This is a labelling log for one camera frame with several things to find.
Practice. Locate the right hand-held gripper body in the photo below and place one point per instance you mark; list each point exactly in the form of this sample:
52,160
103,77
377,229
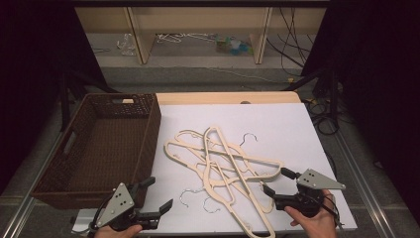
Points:
313,180

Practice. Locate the beige wooden shelf unit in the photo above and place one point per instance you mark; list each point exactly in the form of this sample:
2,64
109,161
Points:
138,33

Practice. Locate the person's left hand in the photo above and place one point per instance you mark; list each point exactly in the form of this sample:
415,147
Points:
115,233

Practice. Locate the colourful plastic cups pile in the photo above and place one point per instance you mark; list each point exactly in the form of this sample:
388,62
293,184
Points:
234,44

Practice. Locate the person's right hand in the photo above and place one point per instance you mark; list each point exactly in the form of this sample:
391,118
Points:
318,226

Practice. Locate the brown wicker basket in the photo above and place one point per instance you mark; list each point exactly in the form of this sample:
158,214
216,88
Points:
109,148

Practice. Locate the black curtain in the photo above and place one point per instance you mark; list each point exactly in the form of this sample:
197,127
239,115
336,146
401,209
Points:
379,66
33,66

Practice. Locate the black metal stand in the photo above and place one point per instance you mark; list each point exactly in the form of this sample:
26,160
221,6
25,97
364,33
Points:
64,105
334,95

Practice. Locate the clear plastic bag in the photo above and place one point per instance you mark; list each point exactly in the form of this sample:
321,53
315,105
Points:
127,44

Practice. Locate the aluminium rail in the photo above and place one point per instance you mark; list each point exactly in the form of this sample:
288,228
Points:
361,185
27,195

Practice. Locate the thin white hangers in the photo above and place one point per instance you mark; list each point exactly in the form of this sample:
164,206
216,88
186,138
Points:
165,38

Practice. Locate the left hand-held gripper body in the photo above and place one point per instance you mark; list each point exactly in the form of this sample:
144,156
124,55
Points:
117,205

